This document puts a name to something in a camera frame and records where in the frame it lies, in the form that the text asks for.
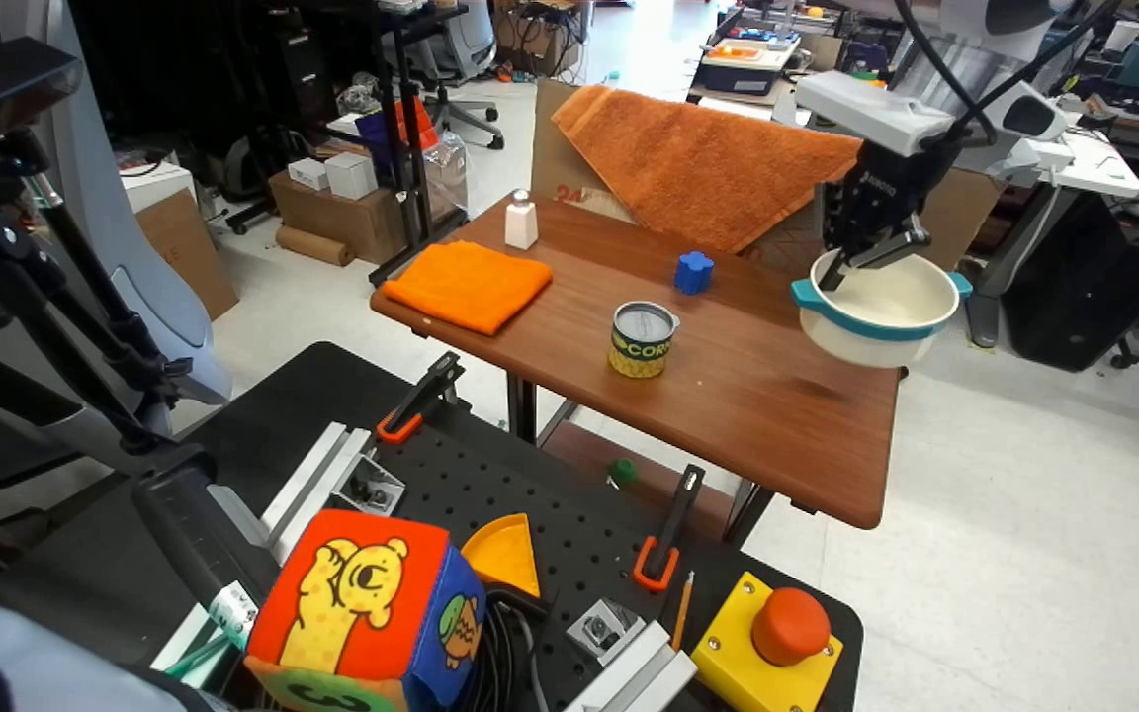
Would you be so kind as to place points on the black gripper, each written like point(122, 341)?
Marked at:
point(888, 182)

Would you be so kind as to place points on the white pot with teal rim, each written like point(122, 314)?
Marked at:
point(880, 323)

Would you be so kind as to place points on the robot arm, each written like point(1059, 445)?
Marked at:
point(1027, 111)

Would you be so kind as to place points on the small blue cube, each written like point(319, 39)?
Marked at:
point(695, 276)

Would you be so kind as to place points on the large orange towel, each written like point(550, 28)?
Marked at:
point(695, 165)

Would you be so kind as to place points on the black bag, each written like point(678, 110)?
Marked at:
point(1085, 292)

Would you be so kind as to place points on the tin can with yellow label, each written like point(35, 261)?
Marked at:
point(644, 347)

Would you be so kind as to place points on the black table leg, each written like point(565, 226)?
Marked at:
point(524, 409)
point(745, 517)

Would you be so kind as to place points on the brown cardboard backboard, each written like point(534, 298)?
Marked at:
point(583, 173)

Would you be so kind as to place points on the small green ball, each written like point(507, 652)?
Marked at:
point(623, 474)

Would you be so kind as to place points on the white shaker bottle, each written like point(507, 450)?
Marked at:
point(521, 225)

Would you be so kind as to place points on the folded orange cloth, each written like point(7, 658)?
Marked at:
point(467, 284)

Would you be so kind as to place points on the orange pencil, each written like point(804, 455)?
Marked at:
point(685, 611)

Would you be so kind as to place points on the black perforated mounting board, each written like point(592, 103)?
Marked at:
point(570, 528)

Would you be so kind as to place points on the yellow box with red button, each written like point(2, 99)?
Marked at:
point(768, 646)

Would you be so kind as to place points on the black office chair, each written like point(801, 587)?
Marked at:
point(463, 80)

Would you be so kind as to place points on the black and white tag card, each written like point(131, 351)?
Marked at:
point(604, 625)
point(369, 487)

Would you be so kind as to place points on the yellow orange wedge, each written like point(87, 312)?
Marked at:
point(507, 552)

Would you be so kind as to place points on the black stand pole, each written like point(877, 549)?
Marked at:
point(410, 143)

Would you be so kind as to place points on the open brown cardboard box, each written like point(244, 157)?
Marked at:
point(346, 221)

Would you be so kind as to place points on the white boxes stack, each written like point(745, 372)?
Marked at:
point(333, 173)

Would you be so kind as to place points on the plush cube with bear print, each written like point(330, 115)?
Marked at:
point(364, 616)

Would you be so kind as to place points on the cardboard box with white lid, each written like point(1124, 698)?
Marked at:
point(178, 238)

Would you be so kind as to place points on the blue grey panel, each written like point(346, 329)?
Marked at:
point(102, 199)

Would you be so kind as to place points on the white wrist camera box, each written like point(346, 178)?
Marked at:
point(877, 111)

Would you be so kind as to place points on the aluminium rail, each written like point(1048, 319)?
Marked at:
point(319, 475)
point(633, 674)

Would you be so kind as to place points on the black camera tripod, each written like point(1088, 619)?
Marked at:
point(17, 261)

